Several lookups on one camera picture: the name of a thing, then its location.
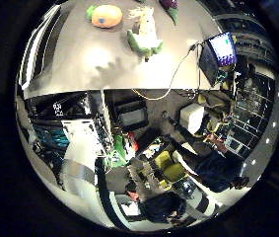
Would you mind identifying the person with black hair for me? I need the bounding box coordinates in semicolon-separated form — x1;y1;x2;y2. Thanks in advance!
138;192;187;225

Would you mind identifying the dark monitor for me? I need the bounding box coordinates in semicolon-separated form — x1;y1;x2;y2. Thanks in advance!
112;98;150;132

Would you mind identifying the yellow-green chair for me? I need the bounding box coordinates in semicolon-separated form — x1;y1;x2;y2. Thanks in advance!
153;150;189;191

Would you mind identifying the open laptop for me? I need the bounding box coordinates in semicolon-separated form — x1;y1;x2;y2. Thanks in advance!
197;32;239;87

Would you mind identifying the green bag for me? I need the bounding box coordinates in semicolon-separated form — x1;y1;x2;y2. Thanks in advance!
105;134;128;167

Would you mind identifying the black box with white print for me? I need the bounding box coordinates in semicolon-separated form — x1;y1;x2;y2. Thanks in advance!
25;92;93;121

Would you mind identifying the round orange plush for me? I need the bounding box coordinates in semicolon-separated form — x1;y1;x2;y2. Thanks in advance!
86;3;124;30

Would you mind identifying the thin light cable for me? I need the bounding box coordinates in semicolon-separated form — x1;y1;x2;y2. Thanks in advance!
131;40;202;102

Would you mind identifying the corn plush with green husk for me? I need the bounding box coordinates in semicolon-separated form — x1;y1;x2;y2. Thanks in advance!
126;6;164;59

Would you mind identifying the teal metal frame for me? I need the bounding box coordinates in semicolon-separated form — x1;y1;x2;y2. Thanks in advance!
34;124;70;149

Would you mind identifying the person in dark blue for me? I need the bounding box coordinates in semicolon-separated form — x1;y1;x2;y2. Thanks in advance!
161;111;250;194

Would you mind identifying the purple eggplant plush with eyes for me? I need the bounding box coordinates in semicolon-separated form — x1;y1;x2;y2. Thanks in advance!
158;0;180;26

